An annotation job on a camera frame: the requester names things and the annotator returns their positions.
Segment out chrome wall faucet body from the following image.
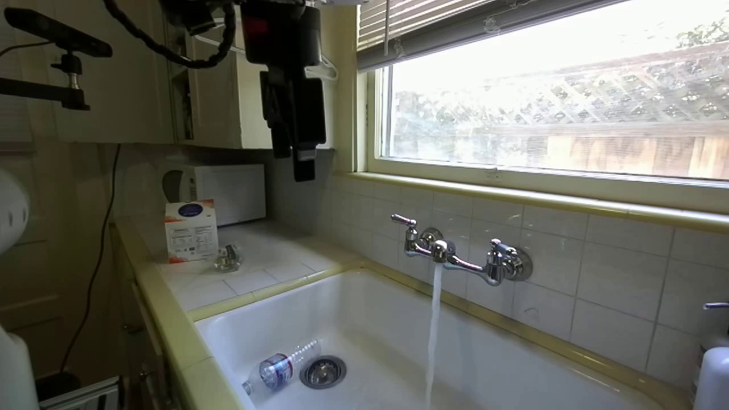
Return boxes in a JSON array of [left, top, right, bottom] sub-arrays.
[[400, 226, 535, 290]]

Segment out water stream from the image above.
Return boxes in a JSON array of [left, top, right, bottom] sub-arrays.
[[423, 260, 447, 410]]

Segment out white countertop appliance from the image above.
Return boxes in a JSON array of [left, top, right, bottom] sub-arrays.
[[159, 161, 268, 227]]

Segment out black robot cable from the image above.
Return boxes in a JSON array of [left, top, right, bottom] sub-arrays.
[[101, 0, 240, 73]]

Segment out small clear glass object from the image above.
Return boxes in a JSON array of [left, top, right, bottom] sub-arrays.
[[209, 242, 243, 275]]

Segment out wooden lattice fence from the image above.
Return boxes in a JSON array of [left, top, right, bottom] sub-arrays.
[[391, 30, 729, 182]]

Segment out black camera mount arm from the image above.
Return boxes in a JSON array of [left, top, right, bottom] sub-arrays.
[[0, 50, 94, 115]]

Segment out white wall cabinet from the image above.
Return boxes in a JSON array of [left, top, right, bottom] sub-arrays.
[[171, 8, 338, 152]]

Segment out chrome faucet handle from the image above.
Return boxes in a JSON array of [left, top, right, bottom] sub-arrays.
[[487, 237, 525, 265], [389, 211, 421, 233]]

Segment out white round wall object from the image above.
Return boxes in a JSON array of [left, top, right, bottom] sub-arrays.
[[0, 167, 35, 257]]

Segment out metal sink drain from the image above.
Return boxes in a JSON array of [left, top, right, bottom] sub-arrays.
[[299, 353, 351, 391]]

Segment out cream window frame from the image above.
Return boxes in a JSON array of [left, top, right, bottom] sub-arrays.
[[351, 0, 729, 235]]

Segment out clear plastic bottle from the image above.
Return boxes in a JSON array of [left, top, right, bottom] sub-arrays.
[[242, 339, 323, 398]]

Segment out white ceramic sink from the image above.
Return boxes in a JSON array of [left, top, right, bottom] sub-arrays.
[[191, 265, 690, 410]]

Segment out white red cardboard box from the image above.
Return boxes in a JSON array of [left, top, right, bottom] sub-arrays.
[[161, 199, 220, 266]]

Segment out window blinds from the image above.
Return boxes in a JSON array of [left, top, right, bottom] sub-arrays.
[[355, 0, 628, 76]]

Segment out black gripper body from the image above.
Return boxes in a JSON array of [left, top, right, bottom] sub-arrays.
[[260, 61, 329, 160]]

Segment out thin black wall cable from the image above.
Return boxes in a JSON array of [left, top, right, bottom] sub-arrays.
[[56, 144, 125, 375]]

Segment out black bar camera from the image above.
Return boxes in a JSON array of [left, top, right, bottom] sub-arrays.
[[3, 8, 116, 60]]

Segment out white soap dispenser bottle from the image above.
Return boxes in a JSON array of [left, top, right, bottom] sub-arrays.
[[692, 301, 729, 410]]

